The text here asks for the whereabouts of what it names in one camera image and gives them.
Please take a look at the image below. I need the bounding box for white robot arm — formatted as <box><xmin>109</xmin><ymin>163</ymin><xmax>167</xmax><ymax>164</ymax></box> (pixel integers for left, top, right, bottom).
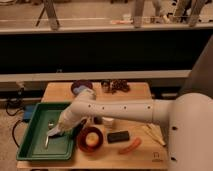
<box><xmin>58</xmin><ymin>89</ymin><xmax>213</xmax><ymax>171</ymax></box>

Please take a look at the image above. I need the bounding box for green plastic tray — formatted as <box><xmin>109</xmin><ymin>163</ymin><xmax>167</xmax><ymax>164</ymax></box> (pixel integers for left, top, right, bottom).
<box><xmin>16</xmin><ymin>102</ymin><xmax>75</xmax><ymax>161</ymax></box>

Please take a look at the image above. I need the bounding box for silver spoon in tray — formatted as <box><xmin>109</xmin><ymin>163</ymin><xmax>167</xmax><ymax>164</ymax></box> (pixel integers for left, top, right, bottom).
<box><xmin>45</xmin><ymin>122</ymin><xmax>54</xmax><ymax>149</ymax></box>

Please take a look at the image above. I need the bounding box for small metal can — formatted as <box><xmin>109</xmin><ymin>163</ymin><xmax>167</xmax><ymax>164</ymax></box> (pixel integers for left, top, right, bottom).
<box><xmin>101</xmin><ymin>80</ymin><xmax>110</xmax><ymax>93</ymax></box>

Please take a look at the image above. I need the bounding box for blue cloth in bowl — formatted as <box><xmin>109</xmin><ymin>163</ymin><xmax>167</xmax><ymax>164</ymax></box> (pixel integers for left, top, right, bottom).
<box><xmin>73</xmin><ymin>85</ymin><xmax>87</xmax><ymax>95</ymax></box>

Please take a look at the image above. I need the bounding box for dark purple bowl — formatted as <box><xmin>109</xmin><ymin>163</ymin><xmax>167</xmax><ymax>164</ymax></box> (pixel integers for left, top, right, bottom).
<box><xmin>71</xmin><ymin>80</ymin><xmax>93</xmax><ymax>95</ymax></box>

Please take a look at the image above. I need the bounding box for white cup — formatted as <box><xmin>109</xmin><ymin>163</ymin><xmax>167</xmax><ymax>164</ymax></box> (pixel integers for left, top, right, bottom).
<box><xmin>102</xmin><ymin>117</ymin><xmax>115</xmax><ymax>129</ymax></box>

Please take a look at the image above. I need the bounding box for black rectangular sponge block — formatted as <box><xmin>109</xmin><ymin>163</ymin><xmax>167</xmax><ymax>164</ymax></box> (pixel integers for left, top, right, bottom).
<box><xmin>107</xmin><ymin>131</ymin><xmax>130</xmax><ymax>143</ymax></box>

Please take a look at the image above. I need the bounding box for yellow apple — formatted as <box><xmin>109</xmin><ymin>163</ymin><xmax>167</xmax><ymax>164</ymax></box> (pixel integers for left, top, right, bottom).
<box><xmin>86</xmin><ymin>133</ymin><xmax>99</xmax><ymax>147</ymax></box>

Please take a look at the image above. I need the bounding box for wooden table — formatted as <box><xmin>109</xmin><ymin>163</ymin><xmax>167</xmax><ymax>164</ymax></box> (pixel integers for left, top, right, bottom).
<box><xmin>17</xmin><ymin>82</ymin><xmax>168</xmax><ymax>171</ymax></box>

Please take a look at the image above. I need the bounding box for red bowl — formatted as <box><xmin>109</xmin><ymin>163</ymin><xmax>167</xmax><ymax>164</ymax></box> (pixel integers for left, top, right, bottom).
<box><xmin>77</xmin><ymin>127</ymin><xmax>103</xmax><ymax>153</ymax></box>

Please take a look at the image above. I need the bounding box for orange carrot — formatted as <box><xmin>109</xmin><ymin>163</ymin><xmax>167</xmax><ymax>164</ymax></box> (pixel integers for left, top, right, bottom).
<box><xmin>118</xmin><ymin>138</ymin><xmax>142</xmax><ymax>154</ymax></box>

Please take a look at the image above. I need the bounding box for wooden chopsticks pair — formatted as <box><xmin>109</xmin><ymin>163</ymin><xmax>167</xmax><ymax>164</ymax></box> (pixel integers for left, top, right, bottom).
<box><xmin>143</xmin><ymin>124</ymin><xmax>166</xmax><ymax>146</ymax></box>

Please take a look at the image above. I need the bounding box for blue power box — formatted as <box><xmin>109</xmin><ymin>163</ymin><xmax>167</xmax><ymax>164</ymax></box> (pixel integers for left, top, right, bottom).
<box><xmin>22</xmin><ymin>105</ymin><xmax>35</xmax><ymax>123</ymax></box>

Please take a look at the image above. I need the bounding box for black handled utensil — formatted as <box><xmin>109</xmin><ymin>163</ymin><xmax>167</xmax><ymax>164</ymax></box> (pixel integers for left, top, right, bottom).
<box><xmin>72</xmin><ymin>119</ymin><xmax>87</xmax><ymax>139</ymax></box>

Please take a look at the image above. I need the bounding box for black cable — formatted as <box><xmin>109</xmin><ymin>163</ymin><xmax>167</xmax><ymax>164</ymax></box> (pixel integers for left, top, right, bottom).
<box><xmin>4</xmin><ymin>87</ymin><xmax>26</xmax><ymax>148</ymax></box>

